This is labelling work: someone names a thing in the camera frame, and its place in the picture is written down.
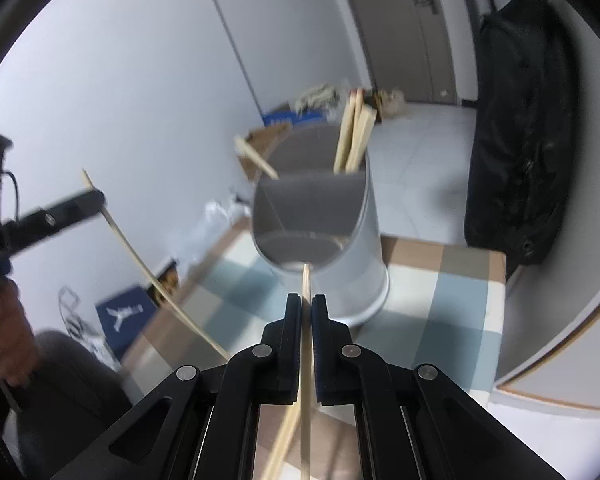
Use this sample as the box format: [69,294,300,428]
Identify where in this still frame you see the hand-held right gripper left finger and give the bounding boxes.
[50,292,303,480]

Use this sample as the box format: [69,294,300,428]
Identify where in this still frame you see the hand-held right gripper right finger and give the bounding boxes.
[311,294,566,480]

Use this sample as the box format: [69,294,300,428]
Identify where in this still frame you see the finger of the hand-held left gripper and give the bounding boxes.
[0,189,108,261]

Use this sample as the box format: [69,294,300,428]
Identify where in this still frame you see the grey divided utensil holder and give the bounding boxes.
[250,124,391,326]

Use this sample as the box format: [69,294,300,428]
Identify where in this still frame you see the person's left hand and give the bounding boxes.
[0,277,38,388]

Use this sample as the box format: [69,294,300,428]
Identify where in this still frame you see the checked tablecloth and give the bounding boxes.
[120,220,508,480]

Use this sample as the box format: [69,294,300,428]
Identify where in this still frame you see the orange black package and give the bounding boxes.
[150,260,181,306]

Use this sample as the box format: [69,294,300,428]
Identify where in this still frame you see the clear plastic sheet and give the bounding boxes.
[205,200,241,241]

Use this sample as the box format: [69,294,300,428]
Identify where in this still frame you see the person's grey trouser leg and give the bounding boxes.
[2,330,136,480]

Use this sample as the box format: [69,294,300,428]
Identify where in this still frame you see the brown cardboard box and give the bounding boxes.
[242,127,293,181]

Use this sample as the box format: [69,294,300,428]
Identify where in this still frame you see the blue cardboard box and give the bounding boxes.
[261,102,326,128]

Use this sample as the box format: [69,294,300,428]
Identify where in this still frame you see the white board wooden edge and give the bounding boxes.
[490,60,600,413]

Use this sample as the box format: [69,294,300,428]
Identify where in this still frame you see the white work gloves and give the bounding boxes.
[292,82,341,111]

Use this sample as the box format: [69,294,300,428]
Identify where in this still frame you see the beige plastic bag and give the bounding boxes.
[380,87,408,118]

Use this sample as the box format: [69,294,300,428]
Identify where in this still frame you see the black hanging bag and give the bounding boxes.
[462,0,581,281]

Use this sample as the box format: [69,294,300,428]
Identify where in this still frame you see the grey door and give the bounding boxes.
[332,0,478,106]

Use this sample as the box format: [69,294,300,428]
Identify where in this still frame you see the tangled cable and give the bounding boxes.
[57,285,106,356]

